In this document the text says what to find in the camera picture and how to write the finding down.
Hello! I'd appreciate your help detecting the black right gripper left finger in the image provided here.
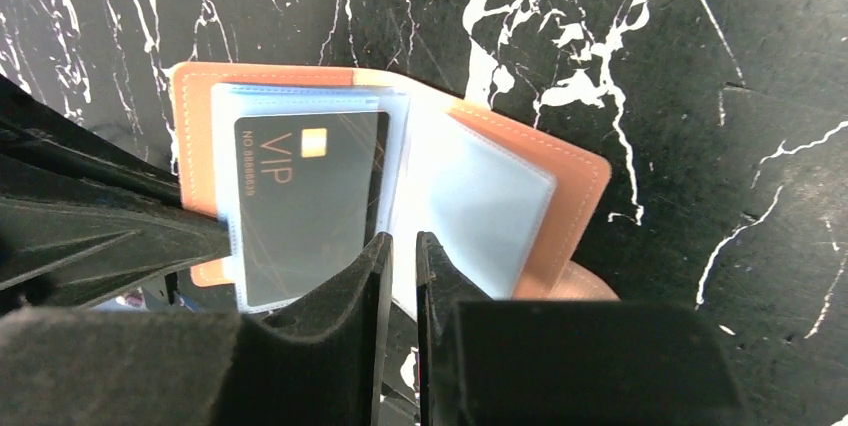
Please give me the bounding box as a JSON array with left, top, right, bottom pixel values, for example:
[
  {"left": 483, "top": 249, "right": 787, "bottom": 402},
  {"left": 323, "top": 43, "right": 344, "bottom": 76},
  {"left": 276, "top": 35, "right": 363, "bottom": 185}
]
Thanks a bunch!
[{"left": 231, "top": 232, "right": 393, "bottom": 425}]

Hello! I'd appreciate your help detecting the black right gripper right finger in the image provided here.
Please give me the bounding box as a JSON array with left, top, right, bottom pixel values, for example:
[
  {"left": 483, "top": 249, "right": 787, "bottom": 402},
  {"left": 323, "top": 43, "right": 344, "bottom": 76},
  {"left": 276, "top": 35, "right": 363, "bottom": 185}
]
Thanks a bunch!
[{"left": 416, "top": 231, "right": 504, "bottom": 425}]

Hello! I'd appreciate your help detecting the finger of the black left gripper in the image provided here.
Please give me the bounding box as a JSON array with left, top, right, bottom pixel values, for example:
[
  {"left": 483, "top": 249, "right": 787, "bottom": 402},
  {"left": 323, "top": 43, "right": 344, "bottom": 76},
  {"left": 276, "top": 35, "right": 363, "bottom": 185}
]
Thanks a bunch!
[{"left": 1, "top": 157, "right": 230, "bottom": 307}]

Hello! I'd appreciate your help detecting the black VIP credit card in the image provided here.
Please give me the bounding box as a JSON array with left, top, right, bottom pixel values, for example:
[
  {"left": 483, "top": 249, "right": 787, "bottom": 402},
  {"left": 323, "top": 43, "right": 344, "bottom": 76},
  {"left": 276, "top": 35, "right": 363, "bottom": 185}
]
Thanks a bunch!
[{"left": 234, "top": 110, "right": 390, "bottom": 312}]

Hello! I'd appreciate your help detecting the brown leather card holder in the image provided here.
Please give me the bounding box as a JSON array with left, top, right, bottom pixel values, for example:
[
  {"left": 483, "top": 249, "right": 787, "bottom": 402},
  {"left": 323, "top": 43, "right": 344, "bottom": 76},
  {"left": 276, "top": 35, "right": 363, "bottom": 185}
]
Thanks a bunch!
[{"left": 170, "top": 62, "right": 615, "bottom": 314}]

